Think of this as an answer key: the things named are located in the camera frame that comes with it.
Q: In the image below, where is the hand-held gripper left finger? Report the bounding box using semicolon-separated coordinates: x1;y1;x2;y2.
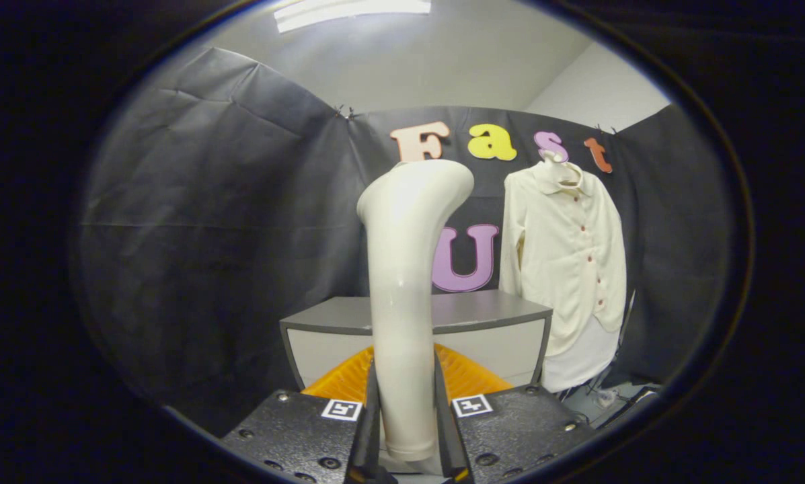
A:
221;344;381;484

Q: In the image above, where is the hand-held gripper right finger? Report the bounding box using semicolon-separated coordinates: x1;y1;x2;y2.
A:
432;343;598;484

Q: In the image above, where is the cream button-up shirt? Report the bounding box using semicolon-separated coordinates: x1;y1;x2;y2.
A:
498;160;628;360

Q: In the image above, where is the cream garment steamer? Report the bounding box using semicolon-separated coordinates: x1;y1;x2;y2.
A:
356;159;475;475

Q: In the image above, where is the white sheet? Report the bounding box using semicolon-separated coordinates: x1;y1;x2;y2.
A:
541;315;622;394

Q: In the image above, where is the grey cabinet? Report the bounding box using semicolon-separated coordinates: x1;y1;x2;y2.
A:
280;289;554;392

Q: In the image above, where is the black backdrop cloth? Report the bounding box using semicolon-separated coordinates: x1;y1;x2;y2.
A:
73;46;736;438

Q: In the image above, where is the cream plastic hanger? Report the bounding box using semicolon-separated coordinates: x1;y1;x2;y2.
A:
540;149;582;185

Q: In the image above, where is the ceiling light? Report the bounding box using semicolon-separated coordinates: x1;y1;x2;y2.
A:
273;0;433;33

